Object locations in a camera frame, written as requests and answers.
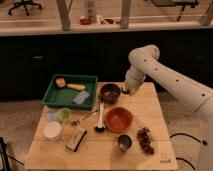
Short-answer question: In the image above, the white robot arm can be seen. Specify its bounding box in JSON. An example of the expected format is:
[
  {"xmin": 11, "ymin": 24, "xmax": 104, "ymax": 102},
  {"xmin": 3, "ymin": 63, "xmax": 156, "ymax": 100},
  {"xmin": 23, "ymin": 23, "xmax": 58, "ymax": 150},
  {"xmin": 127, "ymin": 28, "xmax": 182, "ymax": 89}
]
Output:
[{"xmin": 125, "ymin": 45, "xmax": 213, "ymax": 171}]

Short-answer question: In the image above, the dark brown bowl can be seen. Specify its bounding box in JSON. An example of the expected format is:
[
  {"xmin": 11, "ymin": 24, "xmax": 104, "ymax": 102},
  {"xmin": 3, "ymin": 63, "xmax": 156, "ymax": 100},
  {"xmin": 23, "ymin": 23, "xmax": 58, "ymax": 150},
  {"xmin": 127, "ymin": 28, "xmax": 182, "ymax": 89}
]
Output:
[{"xmin": 100, "ymin": 83, "xmax": 121, "ymax": 103}]

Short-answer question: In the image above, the orange bowl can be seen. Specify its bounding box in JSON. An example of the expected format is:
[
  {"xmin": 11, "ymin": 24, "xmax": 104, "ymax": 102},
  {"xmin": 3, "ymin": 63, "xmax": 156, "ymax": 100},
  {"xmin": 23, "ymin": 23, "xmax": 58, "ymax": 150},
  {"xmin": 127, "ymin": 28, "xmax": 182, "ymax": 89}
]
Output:
[{"xmin": 104, "ymin": 107, "xmax": 133, "ymax": 133}]

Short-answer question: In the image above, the blue sponge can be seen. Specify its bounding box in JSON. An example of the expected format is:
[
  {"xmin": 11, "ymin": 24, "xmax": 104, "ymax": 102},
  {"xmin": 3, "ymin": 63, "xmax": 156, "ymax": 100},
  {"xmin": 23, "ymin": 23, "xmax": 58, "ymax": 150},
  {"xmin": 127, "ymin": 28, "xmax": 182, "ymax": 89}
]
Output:
[{"xmin": 73, "ymin": 91, "xmax": 90, "ymax": 104}]

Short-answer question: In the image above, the bunch of dark grapes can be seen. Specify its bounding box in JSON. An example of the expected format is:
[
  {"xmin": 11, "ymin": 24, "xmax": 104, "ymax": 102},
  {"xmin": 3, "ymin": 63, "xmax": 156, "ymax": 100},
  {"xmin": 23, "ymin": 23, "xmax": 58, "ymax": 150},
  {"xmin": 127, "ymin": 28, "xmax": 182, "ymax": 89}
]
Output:
[{"xmin": 137, "ymin": 127, "xmax": 154, "ymax": 155}]

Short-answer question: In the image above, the small metal cup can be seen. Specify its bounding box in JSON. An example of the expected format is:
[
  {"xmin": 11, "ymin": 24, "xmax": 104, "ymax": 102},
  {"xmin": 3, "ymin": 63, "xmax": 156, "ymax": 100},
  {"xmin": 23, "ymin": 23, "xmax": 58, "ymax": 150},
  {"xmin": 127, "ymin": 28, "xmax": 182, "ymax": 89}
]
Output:
[{"xmin": 118, "ymin": 134, "xmax": 132, "ymax": 152}]

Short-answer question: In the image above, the metal fork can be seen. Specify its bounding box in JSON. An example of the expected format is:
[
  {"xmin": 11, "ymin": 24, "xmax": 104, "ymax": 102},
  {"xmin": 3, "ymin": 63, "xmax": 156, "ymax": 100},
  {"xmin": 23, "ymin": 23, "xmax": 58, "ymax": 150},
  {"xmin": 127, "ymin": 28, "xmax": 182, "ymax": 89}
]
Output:
[{"xmin": 70, "ymin": 109, "xmax": 99, "ymax": 126}]

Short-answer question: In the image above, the green plastic tray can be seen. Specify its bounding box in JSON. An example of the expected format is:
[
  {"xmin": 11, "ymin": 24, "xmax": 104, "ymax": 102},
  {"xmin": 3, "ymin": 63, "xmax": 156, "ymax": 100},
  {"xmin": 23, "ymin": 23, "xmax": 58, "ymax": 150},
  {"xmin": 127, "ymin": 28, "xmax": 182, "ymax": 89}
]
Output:
[{"xmin": 42, "ymin": 74, "xmax": 98, "ymax": 110}]

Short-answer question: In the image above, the brown rectangular box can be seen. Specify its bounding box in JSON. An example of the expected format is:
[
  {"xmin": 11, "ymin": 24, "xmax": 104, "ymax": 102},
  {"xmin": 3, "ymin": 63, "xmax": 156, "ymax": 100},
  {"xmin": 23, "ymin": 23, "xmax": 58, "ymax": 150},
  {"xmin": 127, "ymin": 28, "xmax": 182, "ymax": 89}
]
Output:
[{"xmin": 66, "ymin": 127, "xmax": 87, "ymax": 152}]

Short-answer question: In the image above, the orange round fruit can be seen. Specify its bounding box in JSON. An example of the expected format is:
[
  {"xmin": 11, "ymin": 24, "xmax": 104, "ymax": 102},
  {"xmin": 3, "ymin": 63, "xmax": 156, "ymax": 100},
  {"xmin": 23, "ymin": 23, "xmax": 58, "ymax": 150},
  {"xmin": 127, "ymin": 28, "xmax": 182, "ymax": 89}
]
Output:
[{"xmin": 55, "ymin": 78, "xmax": 66, "ymax": 88}]

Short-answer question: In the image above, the green plastic cup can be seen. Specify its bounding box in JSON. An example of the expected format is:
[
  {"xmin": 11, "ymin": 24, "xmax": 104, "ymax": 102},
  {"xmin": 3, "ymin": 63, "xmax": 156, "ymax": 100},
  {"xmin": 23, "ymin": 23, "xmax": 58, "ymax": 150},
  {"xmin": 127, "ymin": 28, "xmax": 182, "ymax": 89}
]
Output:
[{"xmin": 57, "ymin": 108, "xmax": 71, "ymax": 124}]

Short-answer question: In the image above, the red bowl on shelf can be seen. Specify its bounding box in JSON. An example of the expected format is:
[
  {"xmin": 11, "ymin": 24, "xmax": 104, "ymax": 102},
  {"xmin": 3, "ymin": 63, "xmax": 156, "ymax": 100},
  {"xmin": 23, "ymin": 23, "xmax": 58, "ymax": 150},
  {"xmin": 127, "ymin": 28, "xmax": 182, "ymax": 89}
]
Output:
[{"xmin": 79, "ymin": 18, "xmax": 92, "ymax": 25}]

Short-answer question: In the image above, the clear plastic container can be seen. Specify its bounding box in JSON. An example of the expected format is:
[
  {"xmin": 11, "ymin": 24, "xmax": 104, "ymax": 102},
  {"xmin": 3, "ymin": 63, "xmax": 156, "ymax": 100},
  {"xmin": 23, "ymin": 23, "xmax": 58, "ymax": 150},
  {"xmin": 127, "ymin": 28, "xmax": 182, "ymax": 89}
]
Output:
[{"xmin": 44, "ymin": 109, "xmax": 58, "ymax": 122}]

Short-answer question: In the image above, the black office chair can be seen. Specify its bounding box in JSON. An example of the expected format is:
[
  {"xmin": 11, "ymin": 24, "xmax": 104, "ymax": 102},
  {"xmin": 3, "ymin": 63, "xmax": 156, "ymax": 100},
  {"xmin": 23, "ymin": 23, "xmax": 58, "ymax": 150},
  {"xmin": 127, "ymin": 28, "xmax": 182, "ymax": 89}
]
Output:
[{"xmin": 8, "ymin": 0, "xmax": 43, "ymax": 16}]

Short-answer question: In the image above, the white handled brush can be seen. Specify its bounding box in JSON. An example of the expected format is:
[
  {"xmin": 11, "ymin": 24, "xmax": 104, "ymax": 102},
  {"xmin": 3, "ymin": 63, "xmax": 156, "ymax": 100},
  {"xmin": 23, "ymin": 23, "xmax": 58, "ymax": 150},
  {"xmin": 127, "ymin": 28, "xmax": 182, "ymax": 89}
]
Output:
[{"xmin": 95, "ymin": 101, "xmax": 105, "ymax": 133}]

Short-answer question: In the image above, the black cable on floor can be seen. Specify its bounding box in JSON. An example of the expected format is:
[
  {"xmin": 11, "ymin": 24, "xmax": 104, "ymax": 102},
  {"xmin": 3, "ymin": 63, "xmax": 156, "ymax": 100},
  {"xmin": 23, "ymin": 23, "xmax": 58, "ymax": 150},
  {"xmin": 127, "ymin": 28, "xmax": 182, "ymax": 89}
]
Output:
[{"xmin": 169, "ymin": 132, "xmax": 208, "ymax": 171}]

